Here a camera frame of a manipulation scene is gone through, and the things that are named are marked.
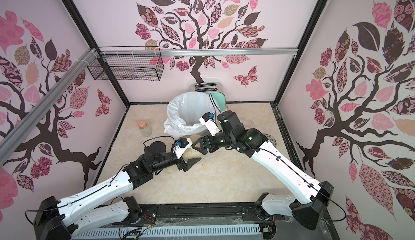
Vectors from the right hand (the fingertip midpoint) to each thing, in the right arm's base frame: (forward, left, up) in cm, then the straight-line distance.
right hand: (199, 141), depth 66 cm
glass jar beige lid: (-2, +4, -7) cm, 8 cm away
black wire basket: (+52, +45, +6) cm, 69 cm away
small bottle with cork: (+23, +37, -23) cm, 49 cm away
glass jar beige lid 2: (-10, +11, -4) cm, 16 cm away
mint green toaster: (+46, -9, -11) cm, 48 cm away
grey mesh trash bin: (+8, -2, -7) cm, 11 cm away
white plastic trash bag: (+27, +10, -10) cm, 30 cm away
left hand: (-1, +2, -9) cm, 9 cm away
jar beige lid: (+2, +2, 0) cm, 3 cm away
